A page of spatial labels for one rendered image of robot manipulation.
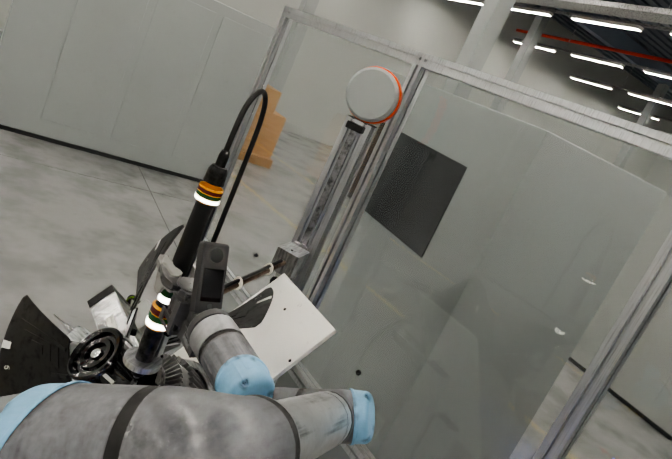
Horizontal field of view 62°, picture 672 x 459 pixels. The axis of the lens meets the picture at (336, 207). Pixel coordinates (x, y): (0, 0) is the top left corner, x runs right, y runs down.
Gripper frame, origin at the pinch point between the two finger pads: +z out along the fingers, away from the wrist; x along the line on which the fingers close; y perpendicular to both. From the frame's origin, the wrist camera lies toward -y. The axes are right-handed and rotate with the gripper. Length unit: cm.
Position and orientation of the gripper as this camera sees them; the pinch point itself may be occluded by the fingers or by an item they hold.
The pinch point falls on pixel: (176, 257)
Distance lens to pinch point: 105.8
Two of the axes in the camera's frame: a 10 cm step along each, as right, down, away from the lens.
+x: 7.5, 1.8, 6.4
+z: -5.3, -4.2, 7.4
